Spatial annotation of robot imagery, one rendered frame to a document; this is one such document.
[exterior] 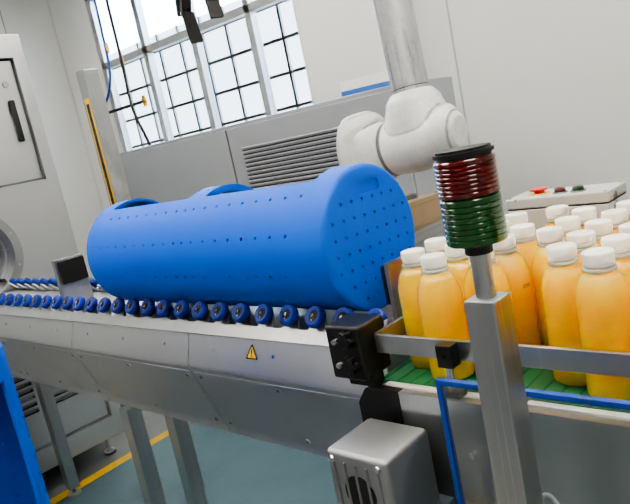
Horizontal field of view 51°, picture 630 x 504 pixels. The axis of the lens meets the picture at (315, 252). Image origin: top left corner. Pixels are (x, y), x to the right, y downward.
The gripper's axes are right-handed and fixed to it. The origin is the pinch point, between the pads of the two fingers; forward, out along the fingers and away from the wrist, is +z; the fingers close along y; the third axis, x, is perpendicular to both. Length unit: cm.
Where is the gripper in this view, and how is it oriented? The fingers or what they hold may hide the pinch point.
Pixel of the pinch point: (205, 25)
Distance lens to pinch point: 154.6
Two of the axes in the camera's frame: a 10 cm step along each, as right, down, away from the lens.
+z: 3.0, 9.5, 0.5
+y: -4.7, 1.1, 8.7
